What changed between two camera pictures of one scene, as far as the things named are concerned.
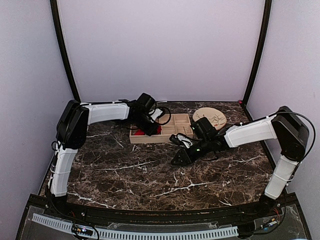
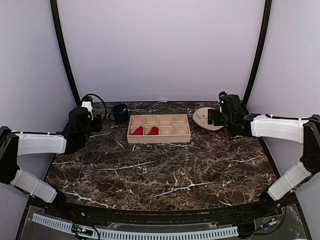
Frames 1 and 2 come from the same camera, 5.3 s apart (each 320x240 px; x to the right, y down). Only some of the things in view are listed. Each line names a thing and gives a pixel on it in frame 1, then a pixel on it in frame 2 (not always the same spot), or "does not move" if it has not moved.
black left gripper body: [146, 129] to [98, 126]
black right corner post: [258, 57] does not move
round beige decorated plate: [215, 117] does not move
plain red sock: [139, 132] does not move
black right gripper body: [194, 156] to [217, 121]
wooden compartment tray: [170, 124] does not move
